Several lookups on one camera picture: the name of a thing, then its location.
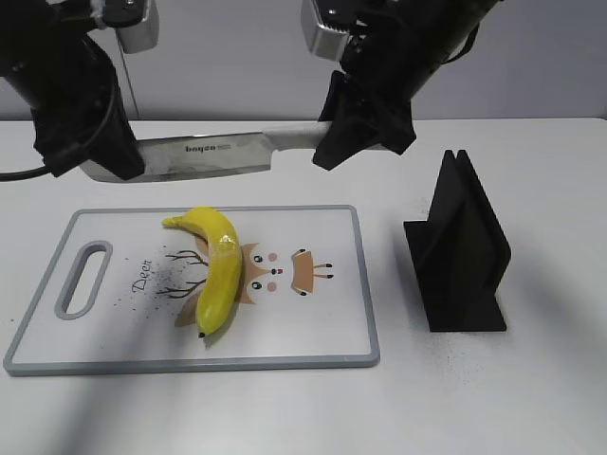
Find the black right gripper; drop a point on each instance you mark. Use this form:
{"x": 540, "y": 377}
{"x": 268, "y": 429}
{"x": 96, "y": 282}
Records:
{"x": 396, "y": 47}

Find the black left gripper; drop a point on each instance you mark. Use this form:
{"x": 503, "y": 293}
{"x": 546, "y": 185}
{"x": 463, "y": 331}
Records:
{"x": 70, "y": 84}

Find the white-handled kitchen knife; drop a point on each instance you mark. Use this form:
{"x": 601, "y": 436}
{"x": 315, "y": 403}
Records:
{"x": 206, "y": 156}

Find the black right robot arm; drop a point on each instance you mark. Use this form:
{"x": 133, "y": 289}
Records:
{"x": 387, "y": 51}

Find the yellow plastic banana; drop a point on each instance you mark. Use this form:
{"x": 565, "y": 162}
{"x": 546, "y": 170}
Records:
{"x": 215, "y": 301}

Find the black knife stand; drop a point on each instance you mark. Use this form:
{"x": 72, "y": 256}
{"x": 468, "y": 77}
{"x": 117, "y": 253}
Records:
{"x": 460, "y": 252}

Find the white grey-rimmed cutting board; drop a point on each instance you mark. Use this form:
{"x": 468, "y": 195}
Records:
{"x": 118, "y": 291}

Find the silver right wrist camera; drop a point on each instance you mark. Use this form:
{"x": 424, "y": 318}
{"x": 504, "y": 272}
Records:
{"x": 327, "y": 26}

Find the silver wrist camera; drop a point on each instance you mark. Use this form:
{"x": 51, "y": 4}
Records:
{"x": 136, "y": 23}
{"x": 327, "y": 26}

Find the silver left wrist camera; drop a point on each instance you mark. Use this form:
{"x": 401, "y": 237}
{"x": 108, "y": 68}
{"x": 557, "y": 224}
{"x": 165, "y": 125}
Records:
{"x": 136, "y": 23}

